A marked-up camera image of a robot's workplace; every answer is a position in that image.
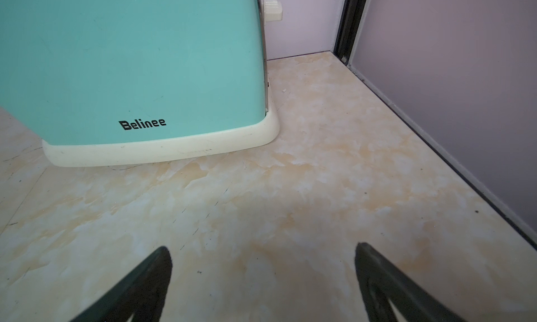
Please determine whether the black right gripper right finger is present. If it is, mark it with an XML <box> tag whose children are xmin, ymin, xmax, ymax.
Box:
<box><xmin>355</xmin><ymin>242</ymin><xmax>464</xmax><ymax>321</ymax></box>

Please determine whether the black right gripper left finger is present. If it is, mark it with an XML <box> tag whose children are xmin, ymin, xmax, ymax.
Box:
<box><xmin>73</xmin><ymin>246</ymin><xmax>173</xmax><ymax>321</ymax></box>

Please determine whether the mint green toaster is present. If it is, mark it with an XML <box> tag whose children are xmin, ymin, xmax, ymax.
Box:
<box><xmin>1</xmin><ymin>0</ymin><xmax>283</xmax><ymax>167</ymax></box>

